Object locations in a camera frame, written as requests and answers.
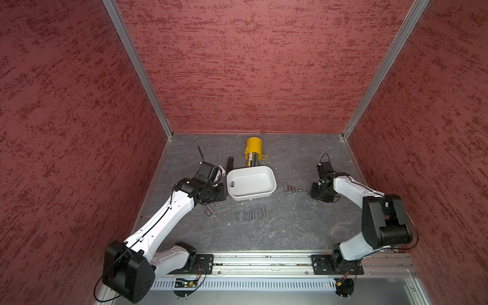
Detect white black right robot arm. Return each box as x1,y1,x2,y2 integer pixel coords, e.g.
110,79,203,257
310,172,416,275

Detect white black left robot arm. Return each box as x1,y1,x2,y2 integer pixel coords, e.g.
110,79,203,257
98,178,227,304

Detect white plastic storage box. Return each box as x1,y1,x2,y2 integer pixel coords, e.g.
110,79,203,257
226,166,277,202

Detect yellow pen holder bucket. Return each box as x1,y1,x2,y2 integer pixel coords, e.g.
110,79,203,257
244,137,268,161

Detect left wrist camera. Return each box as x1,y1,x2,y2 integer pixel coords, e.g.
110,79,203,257
193,161,226,186

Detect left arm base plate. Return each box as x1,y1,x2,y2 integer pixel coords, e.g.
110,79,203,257
179,253,214,275

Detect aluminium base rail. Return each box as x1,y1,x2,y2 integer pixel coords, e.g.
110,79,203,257
207,250,419,278

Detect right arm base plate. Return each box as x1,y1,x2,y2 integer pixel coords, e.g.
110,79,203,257
310,255,364,276

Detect aluminium corner post right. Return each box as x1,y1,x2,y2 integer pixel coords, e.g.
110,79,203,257
342,0,430,141

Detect aluminium corner post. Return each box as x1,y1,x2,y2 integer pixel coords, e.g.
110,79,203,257
102,0,174,141
342,0,430,141

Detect aluminium corner post left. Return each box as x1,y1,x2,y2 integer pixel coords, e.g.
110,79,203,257
102,0,174,141

